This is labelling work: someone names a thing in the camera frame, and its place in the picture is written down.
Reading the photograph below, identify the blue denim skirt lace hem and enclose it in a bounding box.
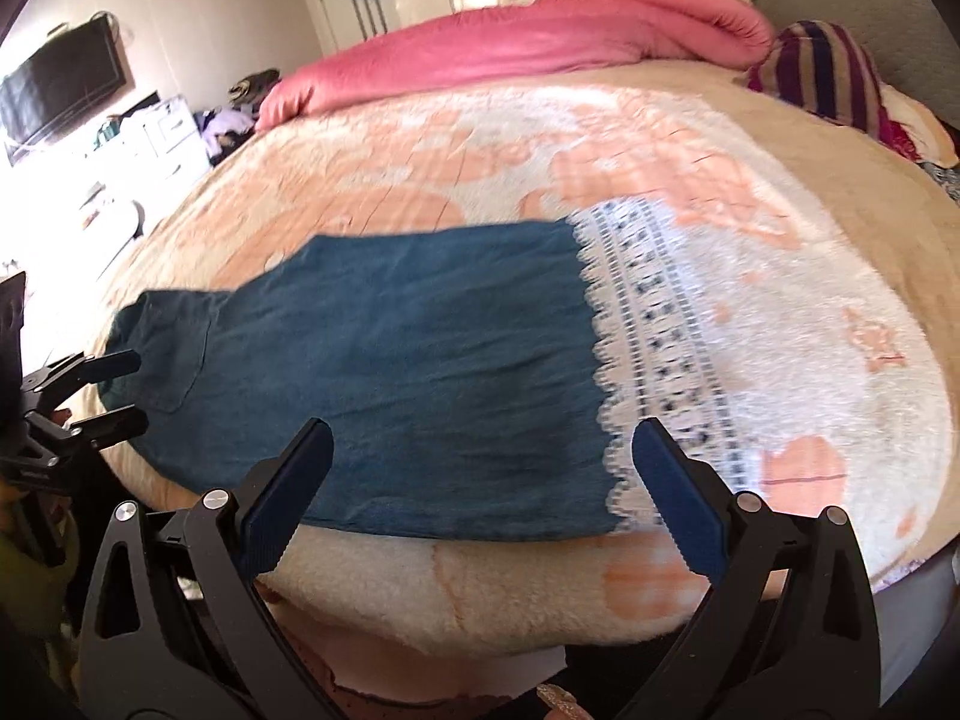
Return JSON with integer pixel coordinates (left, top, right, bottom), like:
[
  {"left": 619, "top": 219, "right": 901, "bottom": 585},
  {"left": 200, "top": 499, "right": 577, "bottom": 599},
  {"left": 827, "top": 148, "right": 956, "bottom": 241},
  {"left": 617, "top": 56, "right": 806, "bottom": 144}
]
[{"left": 101, "top": 199, "right": 751, "bottom": 541}]

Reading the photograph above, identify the brown perforated slipper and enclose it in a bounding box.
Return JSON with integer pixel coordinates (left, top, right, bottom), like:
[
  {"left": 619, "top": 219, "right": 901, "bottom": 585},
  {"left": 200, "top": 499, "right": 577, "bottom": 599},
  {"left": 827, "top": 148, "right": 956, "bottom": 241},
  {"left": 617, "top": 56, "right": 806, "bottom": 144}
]
[{"left": 540, "top": 684, "right": 593, "bottom": 720}]

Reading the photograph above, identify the white dresser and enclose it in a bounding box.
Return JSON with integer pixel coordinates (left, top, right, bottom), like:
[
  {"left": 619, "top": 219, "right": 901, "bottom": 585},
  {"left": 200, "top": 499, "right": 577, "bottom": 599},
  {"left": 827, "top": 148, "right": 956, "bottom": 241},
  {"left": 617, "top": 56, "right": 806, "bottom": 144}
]
[{"left": 75, "top": 94, "right": 211, "bottom": 196}]

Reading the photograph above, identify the cream orange floral blanket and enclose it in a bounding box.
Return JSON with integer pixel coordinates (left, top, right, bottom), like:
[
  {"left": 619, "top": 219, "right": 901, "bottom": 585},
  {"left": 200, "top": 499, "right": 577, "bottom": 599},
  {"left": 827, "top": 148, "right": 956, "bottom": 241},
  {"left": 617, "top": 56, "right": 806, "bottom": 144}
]
[{"left": 97, "top": 64, "right": 960, "bottom": 638}]

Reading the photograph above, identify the pile of clothes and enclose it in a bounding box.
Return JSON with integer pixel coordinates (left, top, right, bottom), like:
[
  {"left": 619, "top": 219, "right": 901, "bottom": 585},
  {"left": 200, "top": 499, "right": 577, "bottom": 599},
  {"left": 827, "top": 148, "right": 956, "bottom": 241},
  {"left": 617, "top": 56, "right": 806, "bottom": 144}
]
[{"left": 193, "top": 67, "right": 282, "bottom": 166}]

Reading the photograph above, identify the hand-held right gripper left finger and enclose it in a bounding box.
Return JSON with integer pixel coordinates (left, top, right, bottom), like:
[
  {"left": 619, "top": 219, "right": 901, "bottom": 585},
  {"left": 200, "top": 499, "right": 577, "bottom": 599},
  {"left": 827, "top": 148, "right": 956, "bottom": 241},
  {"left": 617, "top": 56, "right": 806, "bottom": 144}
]
[{"left": 79, "top": 418, "right": 335, "bottom": 720}]

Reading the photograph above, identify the dark patterned fabric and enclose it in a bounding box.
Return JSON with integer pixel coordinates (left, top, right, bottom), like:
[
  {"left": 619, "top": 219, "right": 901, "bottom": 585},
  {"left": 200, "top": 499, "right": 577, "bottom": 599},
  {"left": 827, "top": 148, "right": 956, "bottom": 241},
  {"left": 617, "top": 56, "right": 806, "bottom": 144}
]
[{"left": 919, "top": 161, "right": 960, "bottom": 207}]

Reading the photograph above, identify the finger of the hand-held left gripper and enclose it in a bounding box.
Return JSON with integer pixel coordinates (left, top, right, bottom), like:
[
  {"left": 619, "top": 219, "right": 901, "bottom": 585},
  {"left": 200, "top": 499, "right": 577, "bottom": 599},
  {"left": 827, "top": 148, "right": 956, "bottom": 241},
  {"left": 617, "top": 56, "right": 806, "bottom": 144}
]
[
  {"left": 22, "top": 349, "right": 143, "bottom": 397},
  {"left": 46, "top": 405, "right": 149, "bottom": 458}
]

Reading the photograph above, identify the black wall television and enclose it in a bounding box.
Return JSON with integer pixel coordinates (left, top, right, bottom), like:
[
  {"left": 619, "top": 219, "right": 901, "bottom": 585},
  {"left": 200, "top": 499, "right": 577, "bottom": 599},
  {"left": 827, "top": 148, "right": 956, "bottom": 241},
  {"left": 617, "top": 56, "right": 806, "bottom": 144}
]
[{"left": 0, "top": 15, "right": 128, "bottom": 162}]

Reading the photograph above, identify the cream pillow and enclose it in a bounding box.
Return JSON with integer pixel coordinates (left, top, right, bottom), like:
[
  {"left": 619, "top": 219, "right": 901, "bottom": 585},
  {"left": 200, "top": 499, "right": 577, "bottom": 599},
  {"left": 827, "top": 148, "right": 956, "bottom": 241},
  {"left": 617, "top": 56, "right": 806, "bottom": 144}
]
[{"left": 877, "top": 82, "right": 960, "bottom": 166}]

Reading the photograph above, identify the grey quilted headboard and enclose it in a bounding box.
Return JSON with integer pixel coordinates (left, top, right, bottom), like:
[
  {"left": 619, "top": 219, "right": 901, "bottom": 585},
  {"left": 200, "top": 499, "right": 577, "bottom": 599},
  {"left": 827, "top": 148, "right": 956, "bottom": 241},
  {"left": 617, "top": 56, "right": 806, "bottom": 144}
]
[{"left": 750, "top": 0, "right": 960, "bottom": 136}]

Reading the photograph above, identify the person's yellow green clothing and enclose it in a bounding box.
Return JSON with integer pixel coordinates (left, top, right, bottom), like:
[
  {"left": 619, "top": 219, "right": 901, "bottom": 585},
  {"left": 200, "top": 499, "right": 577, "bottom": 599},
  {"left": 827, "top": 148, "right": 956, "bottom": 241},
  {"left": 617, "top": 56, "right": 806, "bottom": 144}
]
[{"left": 0, "top": 480, "right": 83, "bottom": 691}]

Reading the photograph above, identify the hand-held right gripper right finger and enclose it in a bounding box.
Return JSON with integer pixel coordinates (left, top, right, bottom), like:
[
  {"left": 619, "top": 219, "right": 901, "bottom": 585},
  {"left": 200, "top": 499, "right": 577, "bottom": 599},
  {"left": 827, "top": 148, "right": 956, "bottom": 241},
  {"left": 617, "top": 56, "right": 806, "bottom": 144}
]
[{"left": 631, "top": 416, "right": 882, "bottom": 720}]

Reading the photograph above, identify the pink duvet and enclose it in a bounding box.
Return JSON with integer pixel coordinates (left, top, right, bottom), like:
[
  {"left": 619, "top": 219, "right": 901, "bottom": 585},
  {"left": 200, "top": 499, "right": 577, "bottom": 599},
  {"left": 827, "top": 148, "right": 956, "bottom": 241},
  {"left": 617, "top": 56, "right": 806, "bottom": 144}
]
[{"left": 255, "top": 0, "right": 777, "bottom": 132}]

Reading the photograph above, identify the purple striped pillow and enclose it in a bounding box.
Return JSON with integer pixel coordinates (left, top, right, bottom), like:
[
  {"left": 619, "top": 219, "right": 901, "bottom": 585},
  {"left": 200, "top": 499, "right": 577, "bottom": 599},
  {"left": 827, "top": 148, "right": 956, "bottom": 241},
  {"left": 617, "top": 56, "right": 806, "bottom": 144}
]
[{"left": 746, "top": 19, "right": 890, "bottom": 128}]

